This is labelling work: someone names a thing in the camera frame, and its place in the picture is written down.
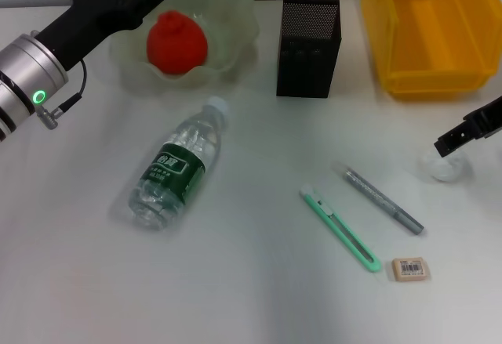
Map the beige eraser with barcode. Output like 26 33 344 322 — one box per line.
391 256 431 282

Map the grey marker pen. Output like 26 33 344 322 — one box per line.
335 161 425 236

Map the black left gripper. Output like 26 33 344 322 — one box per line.
34 0 174 71

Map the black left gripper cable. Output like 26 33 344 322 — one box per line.
36 58 88 129

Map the white paper ball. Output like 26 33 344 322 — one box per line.
417 148 474 183

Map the clear water bottle green label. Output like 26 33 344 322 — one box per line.
127 96 231 232

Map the green utility knife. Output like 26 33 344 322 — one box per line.
300 185 382 273

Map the red-orange fruit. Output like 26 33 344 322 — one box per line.
146 10 209 75

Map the yellow plastic bin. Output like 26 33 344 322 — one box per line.
360 0 498 102

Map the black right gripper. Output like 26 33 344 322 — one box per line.
434 96 502 159

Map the black mesh pen holder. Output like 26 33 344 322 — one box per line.
275 0 343 98

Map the translucent green fruit bowl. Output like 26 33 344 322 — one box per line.
108 0 262 96

